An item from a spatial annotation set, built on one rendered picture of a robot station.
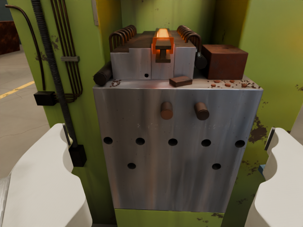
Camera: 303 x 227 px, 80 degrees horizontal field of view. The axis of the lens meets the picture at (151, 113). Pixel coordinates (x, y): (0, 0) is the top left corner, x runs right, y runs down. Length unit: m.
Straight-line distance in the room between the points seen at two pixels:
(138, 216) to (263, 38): 0.70
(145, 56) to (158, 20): 0.48
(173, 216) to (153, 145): 0.32
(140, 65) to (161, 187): 0.37
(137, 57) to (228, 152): 0.34
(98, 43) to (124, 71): 0.18
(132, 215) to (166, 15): 0.83
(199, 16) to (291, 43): 0.40
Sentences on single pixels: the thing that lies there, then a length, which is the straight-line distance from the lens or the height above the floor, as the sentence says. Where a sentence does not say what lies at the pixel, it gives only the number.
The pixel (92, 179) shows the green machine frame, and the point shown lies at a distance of 0.95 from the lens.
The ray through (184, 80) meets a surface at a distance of 0.43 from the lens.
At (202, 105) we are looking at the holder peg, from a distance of 0.41.
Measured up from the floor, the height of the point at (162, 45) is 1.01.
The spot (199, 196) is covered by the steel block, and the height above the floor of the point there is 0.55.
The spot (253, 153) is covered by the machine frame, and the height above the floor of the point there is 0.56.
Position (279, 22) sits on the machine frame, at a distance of 0.67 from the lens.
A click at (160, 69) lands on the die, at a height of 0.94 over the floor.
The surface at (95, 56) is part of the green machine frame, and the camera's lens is 0.63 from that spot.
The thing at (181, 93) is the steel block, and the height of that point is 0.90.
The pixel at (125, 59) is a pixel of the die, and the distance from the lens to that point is 0.46.
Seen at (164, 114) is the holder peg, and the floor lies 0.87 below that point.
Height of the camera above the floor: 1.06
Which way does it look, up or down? 29 degrees down
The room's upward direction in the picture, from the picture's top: 1 degrees counter-clockwise
